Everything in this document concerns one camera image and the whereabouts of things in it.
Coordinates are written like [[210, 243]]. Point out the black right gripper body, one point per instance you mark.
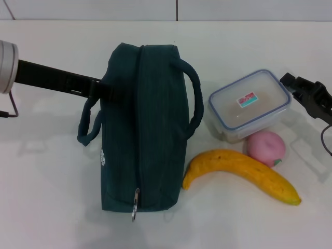
[[319, 101]]

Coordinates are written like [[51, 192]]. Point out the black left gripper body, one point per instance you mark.
[[52, 76]]

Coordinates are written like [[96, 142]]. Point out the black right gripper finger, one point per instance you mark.
[[290, 81], [297, 96]]

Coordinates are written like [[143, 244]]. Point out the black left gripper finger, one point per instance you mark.
[[109, 92]]

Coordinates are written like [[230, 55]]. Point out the clear lunch box blue rim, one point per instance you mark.
[[249, 103]]

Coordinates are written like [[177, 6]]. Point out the dark teal insulated lunch bag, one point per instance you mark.
[[155, 129]]

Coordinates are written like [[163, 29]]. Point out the yellow banana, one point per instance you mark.
[[246, 168]]

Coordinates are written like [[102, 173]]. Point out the pink peach toy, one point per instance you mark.
[[267, 147]]

